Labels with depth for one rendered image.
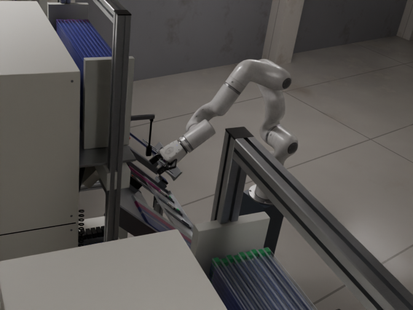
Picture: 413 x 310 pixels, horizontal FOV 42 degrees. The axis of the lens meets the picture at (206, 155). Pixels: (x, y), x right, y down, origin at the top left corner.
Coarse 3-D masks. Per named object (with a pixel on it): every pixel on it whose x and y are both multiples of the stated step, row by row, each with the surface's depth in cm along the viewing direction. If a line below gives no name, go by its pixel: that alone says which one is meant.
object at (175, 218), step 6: (150, 180) 276; (150, 186) 266; (156, 192) 266; (156, 198) 259; (168, 198) 276; (162, 204) 256; (174, 204) 278; (168, 210) 256; (174, 210) 266; (168, 216) 248; (174, 216) 256; (180, 216) 268; (174, 222) 246; (180, 222) 257; (180, 228) 246; (186, 228) 257
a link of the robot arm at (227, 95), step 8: (224, 88) 245; (232, 88) 244; (216, 96) 246; (224, 96) 244; (232, 96) 245; (208, 104) 249; (216, 104) 245; (224, 104) 245; (232, 104) 248; (200, 112) 254; (208, 112) 251; (216, 112) 246; (224, 112) 247; (192, 120) 256; (200, 120) 257; (208, 120) 258
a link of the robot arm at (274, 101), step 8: (272, 64) 254; (264, 88) 262; (264, 96) 263; (272, 96) 262; (280, 96) 262; (264, 104) 267; (272, 104) 262; (280, 104) 263; (272, 112) 266; (280, 112) 266; (264, 120) 275; (272, 120) 270; (264, 128) 279; (272, 128) 279; (264, 136) 282
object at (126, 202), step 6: (102, 186) 200; (126, 192) 218; (132, 192) 227; (138, 192) 236; (120, 198) 204; (126, 198) 211; (138, 198) 227; (120, 204) 198; (126, 204) 204; (132, 204) 211; (132, 210) 204; (138, 210) 211; (138, 216) 205
